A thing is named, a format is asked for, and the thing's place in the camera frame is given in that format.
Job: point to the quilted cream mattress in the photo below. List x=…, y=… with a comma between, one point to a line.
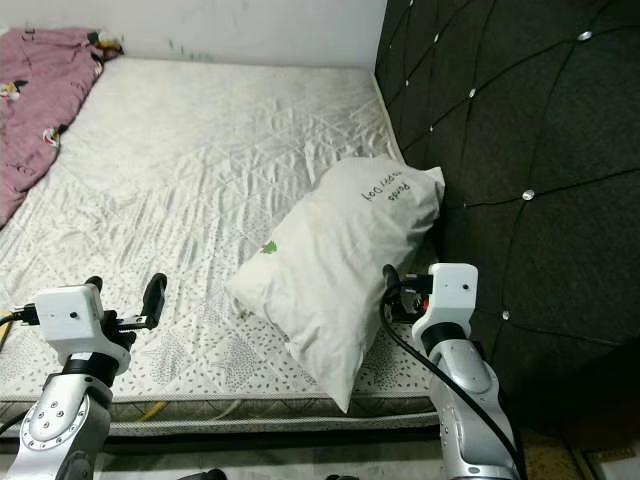
x=210, y=150

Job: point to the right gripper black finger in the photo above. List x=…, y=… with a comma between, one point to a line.
x=392, y=292

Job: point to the cream pillow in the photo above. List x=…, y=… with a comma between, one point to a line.
x=340, y=260

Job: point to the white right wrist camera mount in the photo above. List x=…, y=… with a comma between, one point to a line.
x=450, y=295

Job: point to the black tufted headboard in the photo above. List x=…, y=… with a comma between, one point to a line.
x=540, y=130

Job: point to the purple Mickey print duvet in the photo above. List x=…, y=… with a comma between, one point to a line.
x=30, y=120

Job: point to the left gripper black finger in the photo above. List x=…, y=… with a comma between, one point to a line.
x=92, y=284
x=155, y=300

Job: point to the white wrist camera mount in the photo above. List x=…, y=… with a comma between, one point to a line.
x=450, y=295
x=75, y=320

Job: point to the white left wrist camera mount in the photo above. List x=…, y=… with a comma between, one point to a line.
x=75, y=320

